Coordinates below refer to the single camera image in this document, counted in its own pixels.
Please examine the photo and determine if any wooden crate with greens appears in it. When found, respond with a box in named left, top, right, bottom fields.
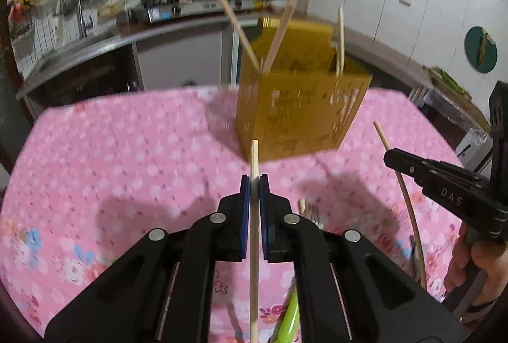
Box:
left=423, top=65, right=474, bottom=109

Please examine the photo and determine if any wooden chopstick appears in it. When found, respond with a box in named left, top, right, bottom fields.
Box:
left=336, top=5, right=345, bottom=76
left=215, top=0, right=262, bottom=72
left=261, top=0, right=298, bottom=74
left=373, top=120, right=428, bottom=290
left=250, top=139, right=260, bottom=343

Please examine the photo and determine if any steel sink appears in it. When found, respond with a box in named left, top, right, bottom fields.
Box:
left=27, top=29, right=120, bottom=78

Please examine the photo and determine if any steel gas stove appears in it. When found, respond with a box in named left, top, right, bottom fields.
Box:
left=127, top=0, right=264, bottom=23

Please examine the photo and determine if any green round wall board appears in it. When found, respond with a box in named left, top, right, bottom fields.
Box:
left=464, top=26, right=498, bottom=74

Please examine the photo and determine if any pink floral tablecloth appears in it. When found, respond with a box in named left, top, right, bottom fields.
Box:
left=1, top=86, right=457, bottom=333

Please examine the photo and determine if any right hand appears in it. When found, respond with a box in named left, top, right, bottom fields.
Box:
left=442, top=221, right=508, bottom=308

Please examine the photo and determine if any wooden chopstick in holder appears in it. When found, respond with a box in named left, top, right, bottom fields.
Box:
left=215, top=0, right=262, bottom=72
left=336, top=5, right=345, bottom=76
left=261, top=0, right=298, bottom=74

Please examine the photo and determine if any golden perforated utensil holder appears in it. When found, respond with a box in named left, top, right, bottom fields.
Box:
left=235, top=20, right=372, bottom=162

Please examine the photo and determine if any green plastic utensil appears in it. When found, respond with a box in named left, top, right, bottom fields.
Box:
left=270, top=279, right=300, bottom=343

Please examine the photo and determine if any kitchen counter cabinet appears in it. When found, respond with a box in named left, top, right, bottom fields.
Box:
left=17, top=15, right=492, bottom=147

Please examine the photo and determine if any steel faucet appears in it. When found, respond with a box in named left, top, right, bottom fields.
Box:
left=58, top=0, right=94, bottom=39

